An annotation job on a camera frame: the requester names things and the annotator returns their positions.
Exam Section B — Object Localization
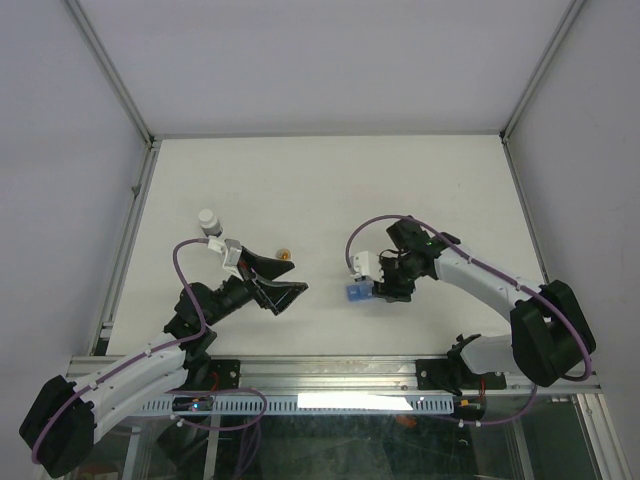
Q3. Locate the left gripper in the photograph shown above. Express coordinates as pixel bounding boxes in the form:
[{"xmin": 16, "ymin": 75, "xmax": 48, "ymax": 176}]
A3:
[{"xmin": 203, "ymin": 246, "xmax": 307, "ymax": 326}]

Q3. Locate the blue weekly pill organizer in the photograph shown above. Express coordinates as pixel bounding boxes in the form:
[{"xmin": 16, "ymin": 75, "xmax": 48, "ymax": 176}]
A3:
[{"xmin": 345, "ymin": 281, "xmax": 374, "ymax": 303}]

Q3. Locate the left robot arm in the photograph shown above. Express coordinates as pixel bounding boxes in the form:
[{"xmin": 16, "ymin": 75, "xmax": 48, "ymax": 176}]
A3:
[{"xmin": 19, "ymin": 241, "xmax": 308, "ymax": 478}]

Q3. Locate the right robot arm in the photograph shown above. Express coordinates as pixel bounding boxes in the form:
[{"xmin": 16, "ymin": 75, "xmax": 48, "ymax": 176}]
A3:
[{"xmin": 374, "ymin": 217, "xmax": 596, "ymax": 387}]

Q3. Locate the white capped pill bottle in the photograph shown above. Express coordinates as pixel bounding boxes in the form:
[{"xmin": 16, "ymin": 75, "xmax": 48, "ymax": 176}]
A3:
[{"xmin": 198, "ymin": 209, "xmax": 223, "ymax": 237}]

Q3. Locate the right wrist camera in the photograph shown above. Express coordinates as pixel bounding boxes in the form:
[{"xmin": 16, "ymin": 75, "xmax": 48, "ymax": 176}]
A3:
[{"xmin": 349, "ymin": 251, "xmax": 383, "ymax": 282}]

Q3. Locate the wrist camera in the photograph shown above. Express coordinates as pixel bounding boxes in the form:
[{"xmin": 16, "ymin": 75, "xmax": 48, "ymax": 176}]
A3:
[
  {"xmin": 349, "ymin": 251, "xmax": 383, "ymax": 282},
  {"xmin": 207, "ymin": 236, "xmax": 243, "ymax": 278}
]

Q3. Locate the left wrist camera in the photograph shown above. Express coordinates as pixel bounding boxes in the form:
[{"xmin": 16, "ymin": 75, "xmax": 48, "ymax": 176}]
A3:
[{"xmin": 207, "ymin": 236, "xmax": 243, "ymax": 278}]

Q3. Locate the aluminium mounting rail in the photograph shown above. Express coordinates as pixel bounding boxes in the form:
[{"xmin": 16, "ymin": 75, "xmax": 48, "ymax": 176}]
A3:
[{"xmin": 65, "ymin": 355, "xmax": 601, "ymax": 396}]

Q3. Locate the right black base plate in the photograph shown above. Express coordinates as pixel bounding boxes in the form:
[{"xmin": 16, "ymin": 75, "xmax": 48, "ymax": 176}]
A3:
[{"xmin": 415, "ymin": 358, "xmax": 507, "ymax": 396}]

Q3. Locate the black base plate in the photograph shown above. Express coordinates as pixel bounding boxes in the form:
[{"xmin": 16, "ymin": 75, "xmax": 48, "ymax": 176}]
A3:
[
  {"xmin": 415, "ymin": 358, "xmax": 507, "ymax": 396},
  {"xmin": 170, "ymin": 358, "xmax": 241, "ymax": 392}
]

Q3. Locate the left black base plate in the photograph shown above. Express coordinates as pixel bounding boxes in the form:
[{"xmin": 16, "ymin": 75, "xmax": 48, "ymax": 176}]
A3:
[{"xmin": 170, "ymin": 358, "xmax": 241, "ymax": 392}]

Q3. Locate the grey slotted cable duct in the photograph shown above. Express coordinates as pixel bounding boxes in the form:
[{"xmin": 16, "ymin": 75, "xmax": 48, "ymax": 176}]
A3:
[{"xmin": 82, "ymin": 394, "xmax": 456, "ymax": 416}]

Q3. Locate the left aluminium frame post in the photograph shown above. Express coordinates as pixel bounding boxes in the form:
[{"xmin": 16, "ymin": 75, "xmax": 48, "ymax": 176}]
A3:
[{"xmin": 67, "ymin": 0, "xmax": 154, "ymax": 146}]

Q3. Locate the aluminium frame post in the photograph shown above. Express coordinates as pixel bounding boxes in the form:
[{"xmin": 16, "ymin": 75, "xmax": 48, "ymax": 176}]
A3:
[
  {"xmin": 499, "ymin": 0, "xmax": 587, "ymax": 143},
  {"xmin": 67, "ymin": 0, "xmax": 154, "ymax": 146}
]

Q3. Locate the right aluminium frame post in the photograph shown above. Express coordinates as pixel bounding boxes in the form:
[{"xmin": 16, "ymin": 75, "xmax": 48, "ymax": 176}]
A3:
[{"xmin": 499, "ymin": 0, "xmax": 587, "ymax": 143}]

